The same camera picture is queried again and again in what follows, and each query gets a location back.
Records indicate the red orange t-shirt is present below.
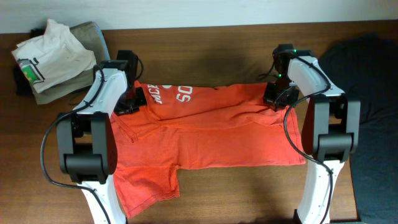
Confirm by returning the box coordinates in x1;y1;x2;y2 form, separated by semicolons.
111;83;305;218

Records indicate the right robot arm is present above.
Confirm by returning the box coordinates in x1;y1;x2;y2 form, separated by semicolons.
263;44;361;224

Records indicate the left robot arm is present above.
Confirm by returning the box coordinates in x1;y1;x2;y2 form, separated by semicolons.
55;50;147;223

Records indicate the light blue folded garment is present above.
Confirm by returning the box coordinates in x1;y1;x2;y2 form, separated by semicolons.
94;23;111;60

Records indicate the olive folded garment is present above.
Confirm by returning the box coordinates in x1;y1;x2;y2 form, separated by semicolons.
30;21;109;106

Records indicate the dark navy garment pile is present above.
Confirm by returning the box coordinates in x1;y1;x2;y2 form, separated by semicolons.
318;34;397;223

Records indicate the black folded garment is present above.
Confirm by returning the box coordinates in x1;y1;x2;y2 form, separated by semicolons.
12;28;45;96

